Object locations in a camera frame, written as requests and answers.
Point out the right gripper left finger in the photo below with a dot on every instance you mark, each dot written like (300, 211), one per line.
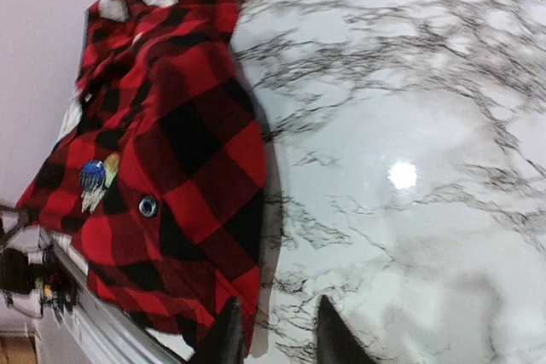
(229, 341)

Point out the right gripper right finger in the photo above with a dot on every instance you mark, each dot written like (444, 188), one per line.
(335, 343)

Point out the red black plaid shirt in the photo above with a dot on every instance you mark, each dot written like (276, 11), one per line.
(158, 86)

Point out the metal snap button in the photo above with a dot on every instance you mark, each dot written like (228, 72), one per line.
(148, 206)

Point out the green orange round badge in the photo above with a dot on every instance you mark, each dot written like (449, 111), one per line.
(111, 167)

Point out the blue round badge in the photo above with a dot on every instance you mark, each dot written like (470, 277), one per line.
(92, 176)

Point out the aluminium front rail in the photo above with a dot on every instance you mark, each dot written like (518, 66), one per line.
(104, 333)

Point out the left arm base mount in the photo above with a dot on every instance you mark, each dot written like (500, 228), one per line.
(20, 276)

